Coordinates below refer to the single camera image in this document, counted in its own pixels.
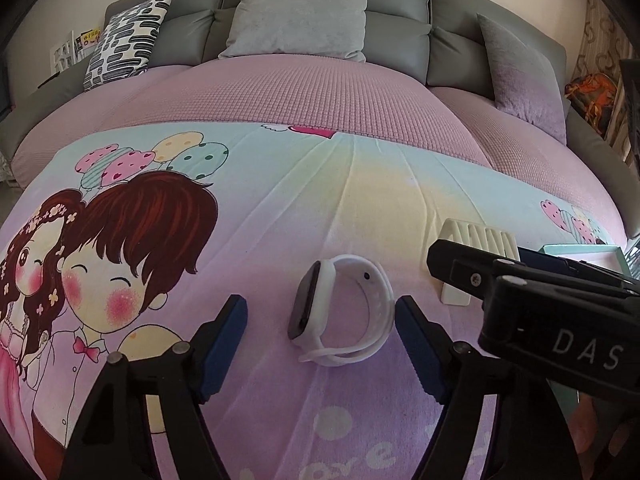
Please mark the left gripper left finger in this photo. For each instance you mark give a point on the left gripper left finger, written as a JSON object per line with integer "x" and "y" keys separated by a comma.
{"x": 112, "y": 438}

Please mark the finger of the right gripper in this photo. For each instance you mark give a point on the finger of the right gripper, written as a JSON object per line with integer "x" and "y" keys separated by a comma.
{"x": 465, "y": 264}
{"x": 597, "y": 263}

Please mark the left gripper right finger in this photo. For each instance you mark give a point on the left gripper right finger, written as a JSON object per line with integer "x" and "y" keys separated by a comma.
{"x": 529, "y": 438}

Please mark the white smart band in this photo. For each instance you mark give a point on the white smart band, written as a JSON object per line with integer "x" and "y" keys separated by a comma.
{"x": 343, "y": 311}

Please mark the teal shallow cardboard tray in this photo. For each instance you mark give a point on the teal shallow cardboard tray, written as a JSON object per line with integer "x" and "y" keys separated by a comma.
{"x": 593, "y": 345}

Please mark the grey purple cushion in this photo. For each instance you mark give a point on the grey purple cushion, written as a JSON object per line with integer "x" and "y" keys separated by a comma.
{"x": 523, "y": 79}

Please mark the orange decorative ornament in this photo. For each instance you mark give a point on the orange decorative ornament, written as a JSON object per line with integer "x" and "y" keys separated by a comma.
{"x": 593, "y": 97}

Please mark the grey sofa with pink cover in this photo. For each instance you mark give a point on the grey sofa with pink cover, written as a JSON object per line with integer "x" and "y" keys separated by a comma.
{"x": 425, "y": 82}

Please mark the cartoon couple printed blanket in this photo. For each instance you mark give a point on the cartoon couple printed blanket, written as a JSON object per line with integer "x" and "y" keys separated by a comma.
{"x": 130, "y": 239}

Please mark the patterned beige curtain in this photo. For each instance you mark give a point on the patterned beige curtain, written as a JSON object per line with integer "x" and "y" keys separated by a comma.
{"x": 604, "y": 45}

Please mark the dark cabinet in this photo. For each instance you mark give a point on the dark cabinet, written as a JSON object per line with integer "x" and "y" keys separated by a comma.
{"x": 5, "y": 93}

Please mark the books beside sofa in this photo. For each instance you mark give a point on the books beside sofa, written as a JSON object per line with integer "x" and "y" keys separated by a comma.
{"x": 73, "y": 49}

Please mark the black white patterned cushion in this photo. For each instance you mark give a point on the black white patterned cushion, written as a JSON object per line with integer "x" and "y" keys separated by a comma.
{"x": 126, "y": 43}

